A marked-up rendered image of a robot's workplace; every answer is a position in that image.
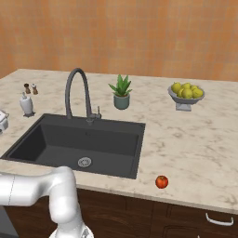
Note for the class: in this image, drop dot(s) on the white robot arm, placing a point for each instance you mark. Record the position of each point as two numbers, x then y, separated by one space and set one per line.
62 192

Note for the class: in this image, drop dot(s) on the dark grey sink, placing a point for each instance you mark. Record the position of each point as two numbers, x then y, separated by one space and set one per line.
93 145

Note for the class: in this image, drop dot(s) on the dark grey curved faucet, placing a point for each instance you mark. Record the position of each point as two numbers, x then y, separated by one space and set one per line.
86 89

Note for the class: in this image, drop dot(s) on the red apple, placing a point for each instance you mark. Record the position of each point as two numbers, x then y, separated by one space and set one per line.
161 182

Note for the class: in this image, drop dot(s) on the white colander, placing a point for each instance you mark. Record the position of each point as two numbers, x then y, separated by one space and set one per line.
2 122

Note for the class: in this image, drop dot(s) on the green plant in grey pot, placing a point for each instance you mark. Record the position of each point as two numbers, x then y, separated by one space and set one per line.
121 100

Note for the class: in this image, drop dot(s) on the yellow lemon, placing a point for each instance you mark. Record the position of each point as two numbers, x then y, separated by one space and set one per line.
197 93
179 93
187 93
176 87
186 85

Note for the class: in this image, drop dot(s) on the grey fruit bowl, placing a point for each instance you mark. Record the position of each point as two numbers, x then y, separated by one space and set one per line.
184 103

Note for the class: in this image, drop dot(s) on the brown white-topped salt shaker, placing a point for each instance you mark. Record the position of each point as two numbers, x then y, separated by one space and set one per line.
34 89

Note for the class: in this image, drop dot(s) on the white soap dispenser bottle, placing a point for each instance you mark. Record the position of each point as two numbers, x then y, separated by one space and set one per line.
27 104

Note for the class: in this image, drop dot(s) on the brown pepper shaker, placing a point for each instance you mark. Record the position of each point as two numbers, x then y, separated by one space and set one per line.
27 89

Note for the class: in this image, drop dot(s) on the dark wood cupboard door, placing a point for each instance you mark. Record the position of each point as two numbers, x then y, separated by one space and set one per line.
117 217

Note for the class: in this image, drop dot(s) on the dark wood drawer front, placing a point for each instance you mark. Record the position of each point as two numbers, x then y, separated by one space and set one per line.
192 223

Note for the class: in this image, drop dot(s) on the grey dishwasher front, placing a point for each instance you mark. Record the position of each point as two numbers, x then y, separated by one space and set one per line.
5 224

